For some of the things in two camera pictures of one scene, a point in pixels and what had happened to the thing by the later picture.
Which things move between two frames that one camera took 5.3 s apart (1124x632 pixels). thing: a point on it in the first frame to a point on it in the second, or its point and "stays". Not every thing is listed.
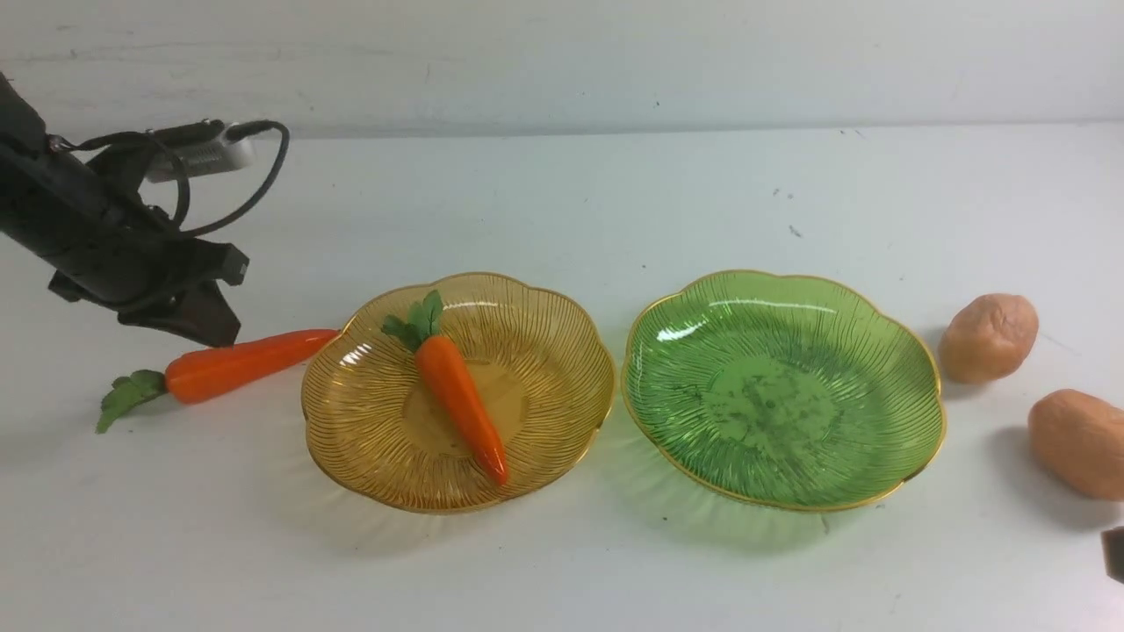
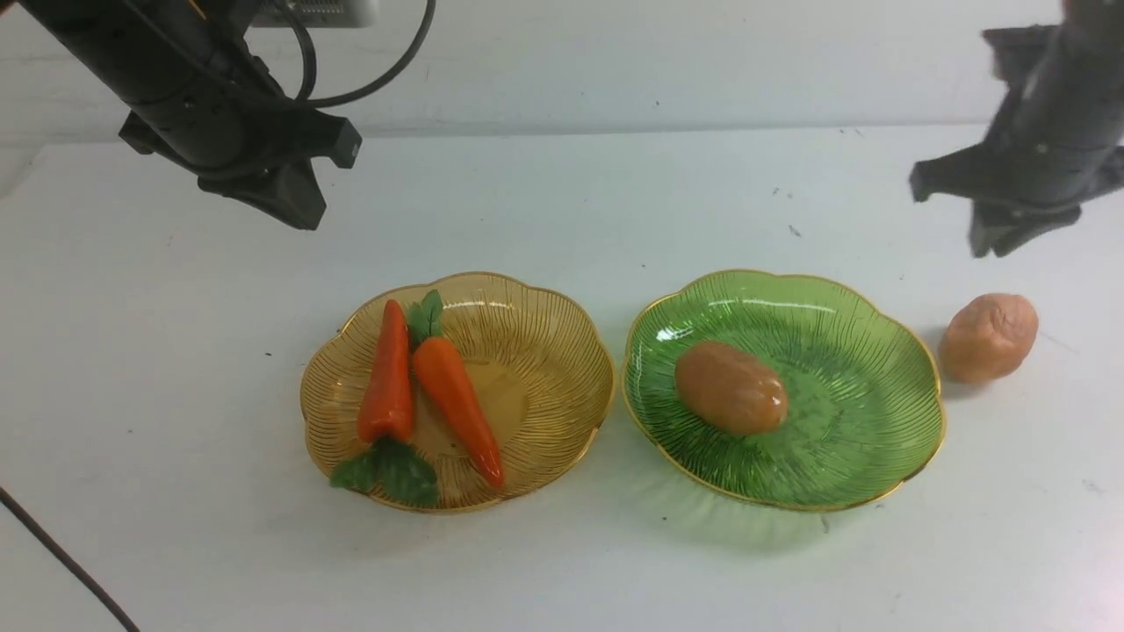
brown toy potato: [989, 338] stays
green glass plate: [792, 391] stays
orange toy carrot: [198, 374] to [388, 464]
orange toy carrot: [421, 328] stays
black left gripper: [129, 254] to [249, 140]
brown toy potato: [1082, 436] to [731, 389]
